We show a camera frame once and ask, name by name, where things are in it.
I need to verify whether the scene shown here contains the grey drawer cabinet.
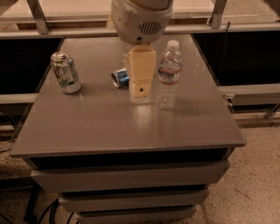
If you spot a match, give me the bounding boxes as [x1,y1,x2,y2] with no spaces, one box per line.
[11,35,245,224]

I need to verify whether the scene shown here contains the black floor cables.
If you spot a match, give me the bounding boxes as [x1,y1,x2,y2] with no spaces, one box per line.
[0,198,80,224]

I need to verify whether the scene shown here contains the blue silver energy drink can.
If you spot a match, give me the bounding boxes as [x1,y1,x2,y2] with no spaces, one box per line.
[111,68,130,88]

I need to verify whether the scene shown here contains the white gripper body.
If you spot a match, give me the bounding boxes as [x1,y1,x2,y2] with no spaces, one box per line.
[111,0,174,45]

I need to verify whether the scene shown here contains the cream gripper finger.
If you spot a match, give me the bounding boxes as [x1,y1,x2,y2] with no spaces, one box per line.
[127,44,157,99]

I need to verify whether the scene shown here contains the black hanging cable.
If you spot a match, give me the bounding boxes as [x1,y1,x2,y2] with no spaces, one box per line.
[218,21,231,80]

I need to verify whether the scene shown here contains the metal window frame railing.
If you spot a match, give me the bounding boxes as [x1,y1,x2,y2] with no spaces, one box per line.
[0,0,280,39]

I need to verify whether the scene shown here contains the green white 7up can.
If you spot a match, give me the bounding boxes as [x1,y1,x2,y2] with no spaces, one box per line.
[51,52,81,94]

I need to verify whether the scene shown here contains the clear plastic water bottle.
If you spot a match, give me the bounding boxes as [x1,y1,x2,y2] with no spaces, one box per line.
[157,40,183,110]

